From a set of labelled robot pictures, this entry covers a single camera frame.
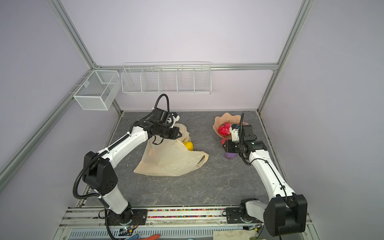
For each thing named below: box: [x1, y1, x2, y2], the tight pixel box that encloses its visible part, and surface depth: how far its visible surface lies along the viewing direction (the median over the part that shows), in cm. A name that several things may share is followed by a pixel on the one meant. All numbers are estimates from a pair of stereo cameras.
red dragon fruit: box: [218, 122, 232, 137], surface depth 101 cm
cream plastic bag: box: [133, 123, 210, 176], surface depth 82 cm
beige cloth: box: [213, 229, 259, 240], surface depth 70 cm
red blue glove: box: [134, 234, 160, 240], surface depth 70 cm
